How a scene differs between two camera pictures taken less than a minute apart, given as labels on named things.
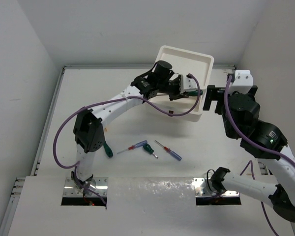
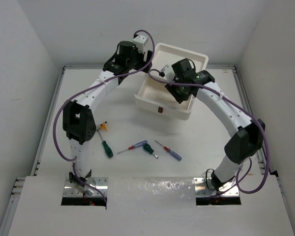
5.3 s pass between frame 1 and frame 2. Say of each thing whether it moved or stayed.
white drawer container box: moved
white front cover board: stayed
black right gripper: moved
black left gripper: moved
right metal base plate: stayed
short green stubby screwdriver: stayed
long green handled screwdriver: stayed
